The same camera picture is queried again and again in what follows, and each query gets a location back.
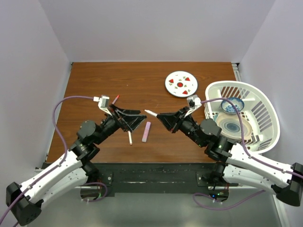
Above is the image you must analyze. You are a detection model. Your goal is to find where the pink pen red tip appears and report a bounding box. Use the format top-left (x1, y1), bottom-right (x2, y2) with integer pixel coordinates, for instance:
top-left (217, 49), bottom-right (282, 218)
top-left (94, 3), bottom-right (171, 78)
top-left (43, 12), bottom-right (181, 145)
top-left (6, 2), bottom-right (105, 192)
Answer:
top-left (112, 95), bottom-right (120, 104)

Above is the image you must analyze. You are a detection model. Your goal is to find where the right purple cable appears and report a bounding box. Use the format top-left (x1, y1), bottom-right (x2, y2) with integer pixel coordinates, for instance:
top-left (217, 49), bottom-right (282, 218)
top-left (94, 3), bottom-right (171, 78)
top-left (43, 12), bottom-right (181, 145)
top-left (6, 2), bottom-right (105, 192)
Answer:
top-left (192, 97), bottom-right (303, 210)

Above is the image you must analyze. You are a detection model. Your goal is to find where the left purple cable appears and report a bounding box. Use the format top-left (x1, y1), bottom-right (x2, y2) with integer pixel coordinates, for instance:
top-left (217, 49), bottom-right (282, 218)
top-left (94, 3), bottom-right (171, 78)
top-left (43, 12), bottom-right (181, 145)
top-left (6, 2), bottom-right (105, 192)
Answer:
top-left (0, 95), bottom-right (108, 227)

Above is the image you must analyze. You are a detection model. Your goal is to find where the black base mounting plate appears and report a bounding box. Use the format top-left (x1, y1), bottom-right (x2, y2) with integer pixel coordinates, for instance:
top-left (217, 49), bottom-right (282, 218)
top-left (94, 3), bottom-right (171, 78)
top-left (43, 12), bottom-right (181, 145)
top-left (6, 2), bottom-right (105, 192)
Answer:
top-left (71, 162), bottom-right (254, 198)

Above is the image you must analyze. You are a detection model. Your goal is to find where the pink highlighter pen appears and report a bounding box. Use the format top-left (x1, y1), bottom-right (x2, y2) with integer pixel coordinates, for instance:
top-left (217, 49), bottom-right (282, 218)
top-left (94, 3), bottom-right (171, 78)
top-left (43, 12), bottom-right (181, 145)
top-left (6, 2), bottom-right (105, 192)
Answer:
top-left (142, 122), bottom-right (151, 142)

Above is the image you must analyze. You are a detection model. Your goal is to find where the aluminium frame rail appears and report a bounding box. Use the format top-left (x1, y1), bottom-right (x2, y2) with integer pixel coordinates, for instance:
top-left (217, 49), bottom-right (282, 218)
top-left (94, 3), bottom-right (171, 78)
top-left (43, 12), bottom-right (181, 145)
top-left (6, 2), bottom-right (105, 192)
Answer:
top-left (232, 63), bottom-right (242, 82)

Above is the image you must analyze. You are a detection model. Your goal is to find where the purple cable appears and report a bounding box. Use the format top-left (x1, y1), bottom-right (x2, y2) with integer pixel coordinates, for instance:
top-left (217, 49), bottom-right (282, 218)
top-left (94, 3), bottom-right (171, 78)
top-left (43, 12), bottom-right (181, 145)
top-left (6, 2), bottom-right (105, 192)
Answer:
top-left (192, 97), bottom-right (303, 210)
top-left (0, 95), bottom-right (108, 227)

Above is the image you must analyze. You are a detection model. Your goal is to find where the blue white bowl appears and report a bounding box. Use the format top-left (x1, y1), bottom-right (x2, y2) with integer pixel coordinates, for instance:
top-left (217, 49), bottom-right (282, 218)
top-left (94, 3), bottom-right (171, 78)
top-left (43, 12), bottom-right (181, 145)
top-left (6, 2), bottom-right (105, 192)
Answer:
top-left (221, 97), bottom-right (245, 114)

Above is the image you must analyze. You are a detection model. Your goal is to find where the white plastic dish rack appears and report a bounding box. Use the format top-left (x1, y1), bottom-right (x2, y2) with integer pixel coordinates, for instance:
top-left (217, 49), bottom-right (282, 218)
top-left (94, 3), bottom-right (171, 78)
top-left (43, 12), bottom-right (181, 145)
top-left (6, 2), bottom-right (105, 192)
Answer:
top-left (205, 80), bottom-right (280, 154)

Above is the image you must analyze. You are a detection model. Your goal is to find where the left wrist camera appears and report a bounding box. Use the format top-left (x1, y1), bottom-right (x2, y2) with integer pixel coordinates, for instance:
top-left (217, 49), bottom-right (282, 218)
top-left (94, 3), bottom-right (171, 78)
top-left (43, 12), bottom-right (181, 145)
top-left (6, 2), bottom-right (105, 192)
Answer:
top-left (93, 95), bottom-right (109, 111)

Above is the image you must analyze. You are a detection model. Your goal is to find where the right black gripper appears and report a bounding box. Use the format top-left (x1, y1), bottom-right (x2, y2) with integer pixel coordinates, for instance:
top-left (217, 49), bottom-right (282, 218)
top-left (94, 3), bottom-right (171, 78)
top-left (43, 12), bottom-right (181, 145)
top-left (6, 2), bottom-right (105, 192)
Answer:
top-left (157, 106), bottom-right (205, 147)

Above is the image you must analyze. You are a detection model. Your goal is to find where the beige plate in rack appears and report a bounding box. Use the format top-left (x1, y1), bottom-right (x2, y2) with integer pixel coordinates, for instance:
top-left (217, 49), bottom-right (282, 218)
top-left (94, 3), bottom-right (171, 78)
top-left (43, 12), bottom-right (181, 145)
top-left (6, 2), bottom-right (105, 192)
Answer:
top-left (214, 113), bottom-right (252, 141)

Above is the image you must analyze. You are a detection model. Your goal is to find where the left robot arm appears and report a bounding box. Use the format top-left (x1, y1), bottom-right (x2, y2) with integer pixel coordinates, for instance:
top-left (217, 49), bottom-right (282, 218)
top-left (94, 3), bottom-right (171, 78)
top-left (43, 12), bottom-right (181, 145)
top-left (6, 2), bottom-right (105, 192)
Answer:
top-left (6, 105), bottom-right (146, 226)

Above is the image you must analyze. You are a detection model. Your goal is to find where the white strawberry pattern plate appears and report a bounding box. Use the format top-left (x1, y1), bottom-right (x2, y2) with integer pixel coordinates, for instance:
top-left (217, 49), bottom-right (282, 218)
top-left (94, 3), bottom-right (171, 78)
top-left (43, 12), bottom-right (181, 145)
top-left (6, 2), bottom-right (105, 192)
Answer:
top-left (165, 71), bottom-right (198, 98)

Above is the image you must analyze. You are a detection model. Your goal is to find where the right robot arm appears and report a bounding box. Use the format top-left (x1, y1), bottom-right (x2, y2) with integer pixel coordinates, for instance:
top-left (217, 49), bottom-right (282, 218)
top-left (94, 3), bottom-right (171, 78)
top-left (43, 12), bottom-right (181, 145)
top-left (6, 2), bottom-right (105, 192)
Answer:
top-left (156, 107), bottom-right (303, 207)

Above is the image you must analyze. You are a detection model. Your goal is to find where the white pen peach tip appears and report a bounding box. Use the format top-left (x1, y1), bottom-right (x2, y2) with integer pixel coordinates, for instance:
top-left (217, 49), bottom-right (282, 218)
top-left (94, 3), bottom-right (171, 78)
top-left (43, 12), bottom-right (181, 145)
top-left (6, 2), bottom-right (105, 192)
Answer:
top-left (128, 131), bottom-right (133, 145)

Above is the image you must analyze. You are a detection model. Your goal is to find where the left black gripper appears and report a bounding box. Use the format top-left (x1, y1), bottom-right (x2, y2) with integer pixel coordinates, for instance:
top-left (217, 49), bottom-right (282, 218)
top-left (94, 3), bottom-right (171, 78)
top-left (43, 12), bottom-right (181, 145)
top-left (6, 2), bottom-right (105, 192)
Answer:
top-left (94, 104), bottom-right (147, 145)

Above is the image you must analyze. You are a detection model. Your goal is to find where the white pen black tip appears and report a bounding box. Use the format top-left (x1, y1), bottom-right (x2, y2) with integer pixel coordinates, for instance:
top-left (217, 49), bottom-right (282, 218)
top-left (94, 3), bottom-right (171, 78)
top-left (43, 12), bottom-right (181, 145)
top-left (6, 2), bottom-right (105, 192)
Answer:
top-left (144, 110), bottom-right (158, 117)

